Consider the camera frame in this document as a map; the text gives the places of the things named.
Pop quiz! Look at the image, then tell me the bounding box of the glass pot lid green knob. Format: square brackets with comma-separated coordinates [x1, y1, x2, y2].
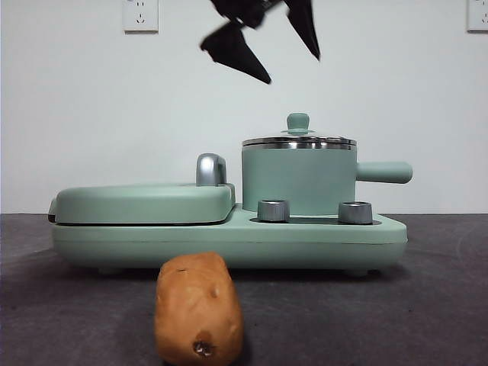
[242, 111, 358, 150]

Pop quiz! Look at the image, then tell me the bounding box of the mint green hinged griddle cover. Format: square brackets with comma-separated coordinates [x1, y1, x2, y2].
[47, 181, 236, 227]

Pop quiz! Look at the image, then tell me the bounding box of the brown potato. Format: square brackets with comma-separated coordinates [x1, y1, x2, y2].
[153, 251, 245, 364]

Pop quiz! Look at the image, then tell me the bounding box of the mint green pot with handle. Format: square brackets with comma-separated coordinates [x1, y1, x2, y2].
[241, 141, 414, 217]

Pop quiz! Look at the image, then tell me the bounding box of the white wall socket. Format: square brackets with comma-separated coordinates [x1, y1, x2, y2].
[467, 0, 488, 33]
[122, 0, 159, 34]

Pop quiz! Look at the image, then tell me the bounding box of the silver control knob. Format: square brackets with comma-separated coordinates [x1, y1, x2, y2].
[338, 200, 373, 225]
[257, 198, 290, 223]

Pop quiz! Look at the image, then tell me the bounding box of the mint green breakfast machine base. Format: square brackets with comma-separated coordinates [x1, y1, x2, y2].
[51, 201, 409, 278]

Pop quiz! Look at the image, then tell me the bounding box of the silver griddle cover handle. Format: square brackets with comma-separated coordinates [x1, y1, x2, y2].
[195, 152, 230, 188]

